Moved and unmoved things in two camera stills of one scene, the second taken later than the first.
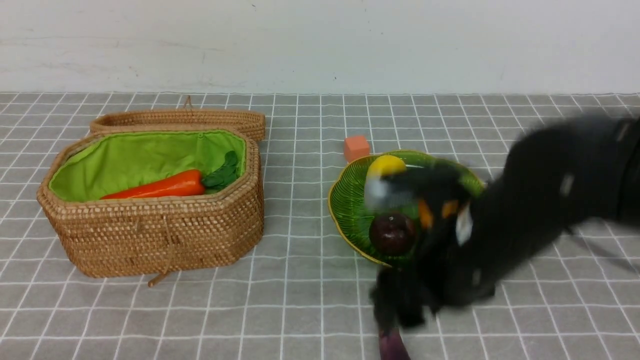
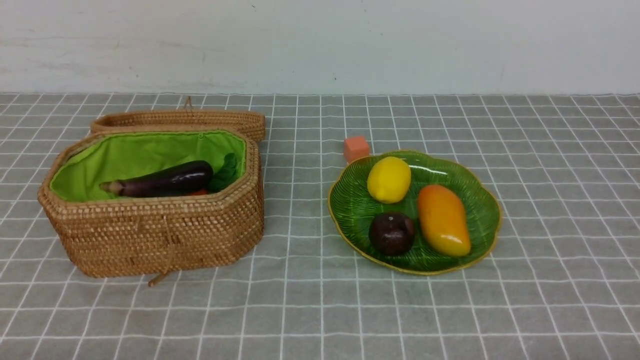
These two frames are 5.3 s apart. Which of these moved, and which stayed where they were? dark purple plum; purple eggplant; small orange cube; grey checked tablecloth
Moved: purple eggplant
Stayed: dark purple plum; grey checked tablecloth; small orange cube
